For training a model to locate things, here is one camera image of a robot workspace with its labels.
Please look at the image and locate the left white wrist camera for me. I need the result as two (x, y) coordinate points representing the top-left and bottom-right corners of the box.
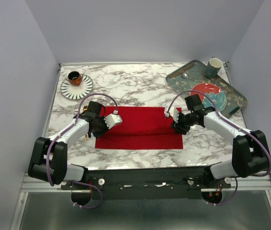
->
(104, 110), (123, 129)

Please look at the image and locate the gold spoon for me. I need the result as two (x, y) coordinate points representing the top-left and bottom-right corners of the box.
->
(82, 105), (88, 141)

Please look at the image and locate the striped white saucer plate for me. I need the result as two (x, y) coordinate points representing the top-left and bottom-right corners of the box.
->
(60, 74), (93, 100)

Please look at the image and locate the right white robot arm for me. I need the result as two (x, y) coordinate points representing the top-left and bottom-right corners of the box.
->
(164, 94), (271, 188)

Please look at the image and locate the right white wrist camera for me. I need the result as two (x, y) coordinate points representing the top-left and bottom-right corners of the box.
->
(164, 107), (180, 123)

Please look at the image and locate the silver fork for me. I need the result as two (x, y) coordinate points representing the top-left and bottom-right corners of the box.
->
(75, 104), (81, 114)

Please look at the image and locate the dark green white cup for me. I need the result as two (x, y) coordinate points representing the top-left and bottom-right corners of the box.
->
(204, 57), (223, 79)

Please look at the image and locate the silver spoon on tray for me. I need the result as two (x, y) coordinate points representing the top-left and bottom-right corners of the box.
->
(179, 72), (189, 79)

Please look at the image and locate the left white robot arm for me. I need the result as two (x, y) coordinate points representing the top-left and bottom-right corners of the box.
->
(28, 101), (108, 189)

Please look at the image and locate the aluminium rail frame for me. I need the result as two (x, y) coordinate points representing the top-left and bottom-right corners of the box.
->
(11, 174), (271, 230)

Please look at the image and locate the red cloth napkin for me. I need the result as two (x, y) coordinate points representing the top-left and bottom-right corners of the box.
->
(95, 106), (183, 150)

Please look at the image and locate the green floral tray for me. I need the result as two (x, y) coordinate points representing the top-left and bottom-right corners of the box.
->
(166, 60), (247, 118)

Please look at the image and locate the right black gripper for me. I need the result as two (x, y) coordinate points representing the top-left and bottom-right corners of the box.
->
(170, 111), (197, 136)

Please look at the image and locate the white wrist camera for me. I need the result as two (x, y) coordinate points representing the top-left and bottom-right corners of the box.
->
(164, 107), (180, 123)
(104, 110), (123, 129)

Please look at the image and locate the red blue patterned plate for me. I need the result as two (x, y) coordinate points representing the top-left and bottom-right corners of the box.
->
(190, 82), (227, 112)

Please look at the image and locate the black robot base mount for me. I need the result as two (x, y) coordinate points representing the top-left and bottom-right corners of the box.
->
(61, 166), (231, 205)

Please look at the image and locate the brown black teacup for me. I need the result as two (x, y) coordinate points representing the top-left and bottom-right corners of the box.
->
(68, 71), (82, 86)

